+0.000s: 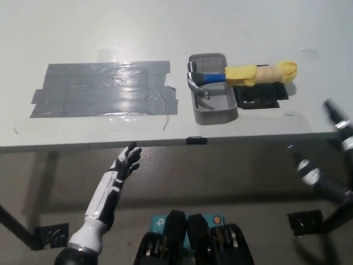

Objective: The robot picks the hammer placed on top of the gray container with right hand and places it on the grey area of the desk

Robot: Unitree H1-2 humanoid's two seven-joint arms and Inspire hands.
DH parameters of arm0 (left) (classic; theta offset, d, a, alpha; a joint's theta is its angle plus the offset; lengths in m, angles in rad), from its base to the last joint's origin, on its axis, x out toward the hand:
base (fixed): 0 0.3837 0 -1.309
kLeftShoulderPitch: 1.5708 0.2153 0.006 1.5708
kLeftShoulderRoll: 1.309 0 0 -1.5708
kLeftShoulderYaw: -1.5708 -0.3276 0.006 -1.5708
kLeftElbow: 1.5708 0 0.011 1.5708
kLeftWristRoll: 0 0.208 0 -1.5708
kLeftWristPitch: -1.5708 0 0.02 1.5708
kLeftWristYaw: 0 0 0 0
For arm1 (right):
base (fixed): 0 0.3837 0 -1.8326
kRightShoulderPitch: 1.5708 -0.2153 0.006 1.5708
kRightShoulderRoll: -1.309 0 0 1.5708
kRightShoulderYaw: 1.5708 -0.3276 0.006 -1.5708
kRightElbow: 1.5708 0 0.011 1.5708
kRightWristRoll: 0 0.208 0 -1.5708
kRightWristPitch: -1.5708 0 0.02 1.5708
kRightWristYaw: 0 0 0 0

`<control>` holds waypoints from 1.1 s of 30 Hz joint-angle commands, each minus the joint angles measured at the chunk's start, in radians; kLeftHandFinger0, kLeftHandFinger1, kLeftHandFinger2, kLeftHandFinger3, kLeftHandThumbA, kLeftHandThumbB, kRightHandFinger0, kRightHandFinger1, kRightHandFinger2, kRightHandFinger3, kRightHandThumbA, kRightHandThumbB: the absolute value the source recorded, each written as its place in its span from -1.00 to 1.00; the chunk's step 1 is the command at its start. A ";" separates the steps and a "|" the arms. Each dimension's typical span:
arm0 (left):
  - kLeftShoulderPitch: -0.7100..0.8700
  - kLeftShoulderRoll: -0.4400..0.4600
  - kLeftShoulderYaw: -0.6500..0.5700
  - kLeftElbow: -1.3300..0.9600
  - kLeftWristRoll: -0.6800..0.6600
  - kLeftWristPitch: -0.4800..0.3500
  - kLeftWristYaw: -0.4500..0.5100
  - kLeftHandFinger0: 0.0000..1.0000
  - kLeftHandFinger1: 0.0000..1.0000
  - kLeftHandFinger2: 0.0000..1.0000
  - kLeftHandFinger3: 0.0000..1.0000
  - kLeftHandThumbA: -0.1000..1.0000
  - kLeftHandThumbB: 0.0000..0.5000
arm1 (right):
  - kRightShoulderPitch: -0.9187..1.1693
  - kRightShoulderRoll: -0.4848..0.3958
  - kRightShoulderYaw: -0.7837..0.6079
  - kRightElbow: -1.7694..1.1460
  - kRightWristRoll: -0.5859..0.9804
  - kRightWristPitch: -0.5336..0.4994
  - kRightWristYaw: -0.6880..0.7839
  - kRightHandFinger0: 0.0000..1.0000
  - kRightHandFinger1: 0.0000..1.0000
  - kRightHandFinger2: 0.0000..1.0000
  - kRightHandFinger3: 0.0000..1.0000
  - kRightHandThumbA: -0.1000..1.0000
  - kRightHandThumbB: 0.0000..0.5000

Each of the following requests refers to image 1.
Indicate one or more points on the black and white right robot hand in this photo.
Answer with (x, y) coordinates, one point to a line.
(311, 174)

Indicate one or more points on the black robot torso teal top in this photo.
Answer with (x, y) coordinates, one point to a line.
(176, 234)

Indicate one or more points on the gray perforated plastic container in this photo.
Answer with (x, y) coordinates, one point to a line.
(218, 113)

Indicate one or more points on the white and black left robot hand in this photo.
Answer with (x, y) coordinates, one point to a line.
(107, 193)

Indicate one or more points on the gray duct tape patch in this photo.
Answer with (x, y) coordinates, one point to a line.
(96, 88)

